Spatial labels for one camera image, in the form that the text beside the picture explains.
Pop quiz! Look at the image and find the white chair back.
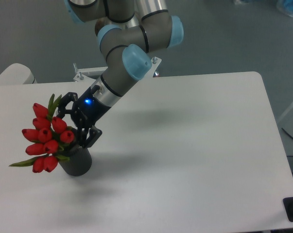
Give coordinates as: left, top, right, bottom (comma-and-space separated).
0, 63, 37, 86

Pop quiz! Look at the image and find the white metal base frame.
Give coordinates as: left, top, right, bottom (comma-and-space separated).
73, 57, 162, 82

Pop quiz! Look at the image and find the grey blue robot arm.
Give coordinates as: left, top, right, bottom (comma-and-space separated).
58, 0, 184, 148

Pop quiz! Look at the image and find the dark grey ribbed vase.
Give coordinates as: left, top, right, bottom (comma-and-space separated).
59, 137, 92, 176

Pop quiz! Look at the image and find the blue plastic bag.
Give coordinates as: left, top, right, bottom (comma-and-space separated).
276, 0, 293, 17

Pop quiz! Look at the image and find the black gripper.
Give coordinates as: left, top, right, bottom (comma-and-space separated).
56, 86, 110, 148

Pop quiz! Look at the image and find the red tulip bouquet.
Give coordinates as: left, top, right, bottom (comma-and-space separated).
9, 94, 75, 173

